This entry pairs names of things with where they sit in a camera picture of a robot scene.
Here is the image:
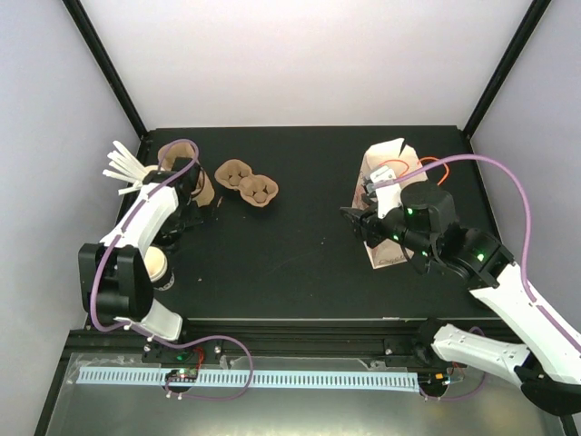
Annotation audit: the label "black plastic cup lid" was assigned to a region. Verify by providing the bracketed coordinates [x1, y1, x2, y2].
[153, 231, 182, 252]

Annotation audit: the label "black paper coffee cup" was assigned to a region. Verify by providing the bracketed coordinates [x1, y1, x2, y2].
[143, 246, 175, 292]

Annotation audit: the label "cream bear-print paper bag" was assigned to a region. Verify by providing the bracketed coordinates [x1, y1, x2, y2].
[351, 138, 428, 270]

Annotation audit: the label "brown pulp two-cup carrier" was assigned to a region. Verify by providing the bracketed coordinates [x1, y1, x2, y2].
[214, 159, 279, 208]

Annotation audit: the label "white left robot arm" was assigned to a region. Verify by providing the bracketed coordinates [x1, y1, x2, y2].
[78, 158, 200, 362]

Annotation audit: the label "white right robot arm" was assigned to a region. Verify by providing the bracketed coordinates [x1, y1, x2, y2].
[340, 181, 580, 417]

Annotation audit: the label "stacked brown pulp cup carriers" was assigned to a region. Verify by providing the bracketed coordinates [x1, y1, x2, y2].
[157, 139, 215, 207]

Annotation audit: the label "white plastic stirrers bundle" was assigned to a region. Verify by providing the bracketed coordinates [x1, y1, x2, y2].
[103, 141, 157, 196]

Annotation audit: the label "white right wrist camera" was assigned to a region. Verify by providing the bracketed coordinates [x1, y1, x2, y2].
[366, 165, 396, 193]

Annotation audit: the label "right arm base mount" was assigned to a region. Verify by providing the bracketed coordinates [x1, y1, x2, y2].
[383, 320, 468, 369]

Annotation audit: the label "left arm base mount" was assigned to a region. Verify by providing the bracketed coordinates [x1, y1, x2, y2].
[142, 341, 223, 367]

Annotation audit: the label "black aluminium front rail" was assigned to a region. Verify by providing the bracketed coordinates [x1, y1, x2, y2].
[64, 319, 426, 364]

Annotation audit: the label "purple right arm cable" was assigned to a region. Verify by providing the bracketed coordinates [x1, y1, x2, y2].
[371, 154, 581, 403]

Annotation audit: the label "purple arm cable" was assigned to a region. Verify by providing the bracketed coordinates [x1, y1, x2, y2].
[371, 154, 581, 403]
[90, 138, 253, 402]

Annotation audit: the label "light blue slotted cable duct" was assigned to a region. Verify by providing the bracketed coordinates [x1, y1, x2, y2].
[75, 367, 419, 393]

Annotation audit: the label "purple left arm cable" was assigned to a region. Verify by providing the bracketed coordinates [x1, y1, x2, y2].
[90, 138, 253, 402]

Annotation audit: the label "left black frame post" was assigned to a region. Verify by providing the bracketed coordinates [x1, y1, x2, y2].
[62, 0, 148, 139]

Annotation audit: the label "black frame post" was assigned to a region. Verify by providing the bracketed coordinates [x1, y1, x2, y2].
[462, 0, 552, 140]
[62, 0, 148, 139]

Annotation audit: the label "right black frame post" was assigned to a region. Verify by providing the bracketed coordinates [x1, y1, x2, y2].
[462, 0, 552, 140]

